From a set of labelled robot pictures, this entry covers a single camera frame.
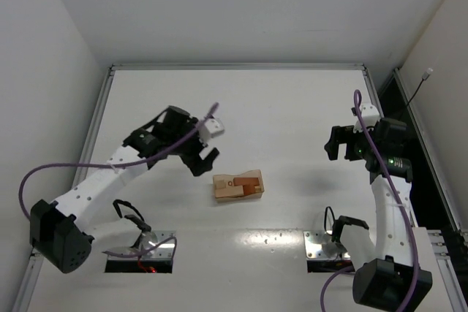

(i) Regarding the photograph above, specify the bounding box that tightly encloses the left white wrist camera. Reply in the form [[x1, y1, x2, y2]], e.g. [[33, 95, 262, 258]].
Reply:
[[199, 118, 224, 143]]

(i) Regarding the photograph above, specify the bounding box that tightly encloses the clear orange plastic box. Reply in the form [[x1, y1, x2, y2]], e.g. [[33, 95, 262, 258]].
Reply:
[[213, 170, 265, 203]]

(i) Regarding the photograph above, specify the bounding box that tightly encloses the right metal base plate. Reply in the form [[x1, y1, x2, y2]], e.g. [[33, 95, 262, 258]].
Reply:
[[303, 230, 350, 262]]

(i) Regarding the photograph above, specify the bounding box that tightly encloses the metal base plate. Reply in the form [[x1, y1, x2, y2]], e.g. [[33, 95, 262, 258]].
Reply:
[[103, 232, 178, 260], [303, 230, 350, 262]]

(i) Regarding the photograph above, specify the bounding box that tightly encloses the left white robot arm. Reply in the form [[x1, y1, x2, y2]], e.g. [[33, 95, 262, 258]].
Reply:
[[28, 103, 224, 274]]

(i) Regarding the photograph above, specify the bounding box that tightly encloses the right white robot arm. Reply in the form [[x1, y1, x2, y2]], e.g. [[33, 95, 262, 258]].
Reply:
[[324, 118, 433, 311]]

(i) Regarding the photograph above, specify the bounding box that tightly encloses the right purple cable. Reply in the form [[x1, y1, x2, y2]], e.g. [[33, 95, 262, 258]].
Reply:
[[320, 88, 420, 312]]

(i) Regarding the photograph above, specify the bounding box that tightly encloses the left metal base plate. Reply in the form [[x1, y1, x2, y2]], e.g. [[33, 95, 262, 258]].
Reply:
[[103, 232, 178, 260]]

